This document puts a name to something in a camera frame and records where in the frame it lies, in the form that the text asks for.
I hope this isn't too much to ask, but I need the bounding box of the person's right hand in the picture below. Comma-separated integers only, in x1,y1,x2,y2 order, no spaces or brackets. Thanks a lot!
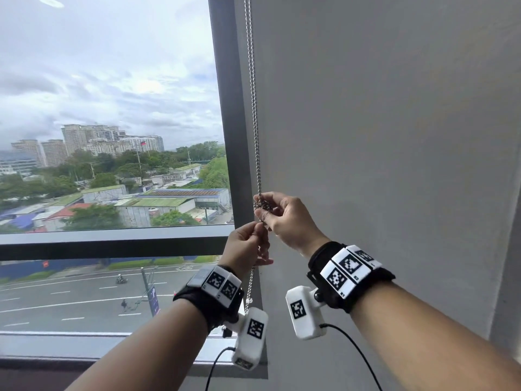
254,191,320,259

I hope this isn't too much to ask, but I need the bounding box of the person's left hand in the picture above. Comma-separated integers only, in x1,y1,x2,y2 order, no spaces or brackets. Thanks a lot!
218,221,274,281

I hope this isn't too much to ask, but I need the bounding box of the metal bead blind chain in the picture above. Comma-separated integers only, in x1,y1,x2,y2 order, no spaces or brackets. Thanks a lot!
243,0,274,315

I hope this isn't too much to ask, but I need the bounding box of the person's right forearm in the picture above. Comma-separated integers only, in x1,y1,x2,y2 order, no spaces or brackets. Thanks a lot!
351,281,521,391

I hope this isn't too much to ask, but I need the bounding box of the person's left forearm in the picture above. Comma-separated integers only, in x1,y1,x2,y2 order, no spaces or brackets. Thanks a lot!
65,299,212,391

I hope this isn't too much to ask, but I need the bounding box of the black wristband with marker tiles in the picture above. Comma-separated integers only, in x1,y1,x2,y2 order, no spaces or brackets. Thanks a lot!
173,264,245,334
307,241,396,314

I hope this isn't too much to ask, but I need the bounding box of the grey roller blind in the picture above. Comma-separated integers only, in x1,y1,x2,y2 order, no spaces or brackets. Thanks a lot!
234,0,521,391

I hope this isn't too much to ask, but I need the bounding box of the dark grey window frame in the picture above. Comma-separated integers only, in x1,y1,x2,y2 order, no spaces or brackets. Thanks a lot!
0,0,270,380

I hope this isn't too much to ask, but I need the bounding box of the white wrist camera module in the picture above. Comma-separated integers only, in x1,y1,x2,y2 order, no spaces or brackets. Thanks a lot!
230,307,269,371
285,285,329,342

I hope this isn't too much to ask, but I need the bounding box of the black cable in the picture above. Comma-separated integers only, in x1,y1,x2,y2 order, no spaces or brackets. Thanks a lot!
325,323,384,391
204,346,237,391

